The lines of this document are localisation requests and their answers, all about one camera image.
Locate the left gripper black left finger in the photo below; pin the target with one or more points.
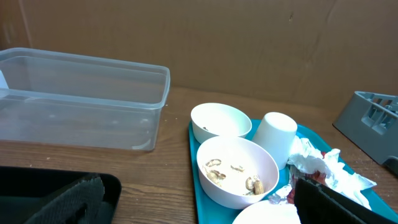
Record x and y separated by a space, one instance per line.
77 202

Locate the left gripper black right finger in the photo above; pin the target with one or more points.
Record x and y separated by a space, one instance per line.
318 204

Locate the red snack wrapper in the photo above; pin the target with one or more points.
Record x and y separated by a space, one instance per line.
305 165

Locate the white napkin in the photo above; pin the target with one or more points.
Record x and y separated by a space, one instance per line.
337 179

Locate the pink bowl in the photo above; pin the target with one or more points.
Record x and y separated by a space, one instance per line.
235 172

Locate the white bowl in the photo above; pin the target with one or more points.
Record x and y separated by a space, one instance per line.
216 119

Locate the grey dishwasher rack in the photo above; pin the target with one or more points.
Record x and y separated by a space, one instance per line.
369 120

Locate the white round plate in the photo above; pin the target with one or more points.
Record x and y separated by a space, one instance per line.
265 212

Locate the black food tray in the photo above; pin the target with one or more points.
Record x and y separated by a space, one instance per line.
22 188

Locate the white cup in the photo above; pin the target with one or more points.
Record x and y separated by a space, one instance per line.
276 134

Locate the clear plastic bin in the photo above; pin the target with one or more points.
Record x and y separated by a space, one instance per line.
59 98

